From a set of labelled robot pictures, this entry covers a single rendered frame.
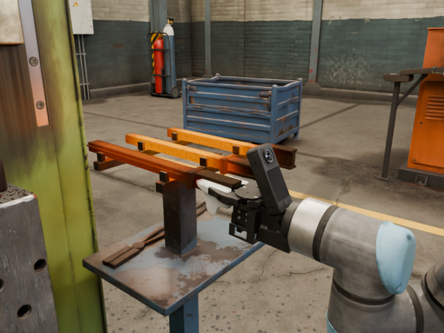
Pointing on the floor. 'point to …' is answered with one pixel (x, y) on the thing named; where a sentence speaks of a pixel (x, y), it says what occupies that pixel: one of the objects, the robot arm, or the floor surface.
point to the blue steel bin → (243, 108)
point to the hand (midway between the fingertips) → (205, 178)
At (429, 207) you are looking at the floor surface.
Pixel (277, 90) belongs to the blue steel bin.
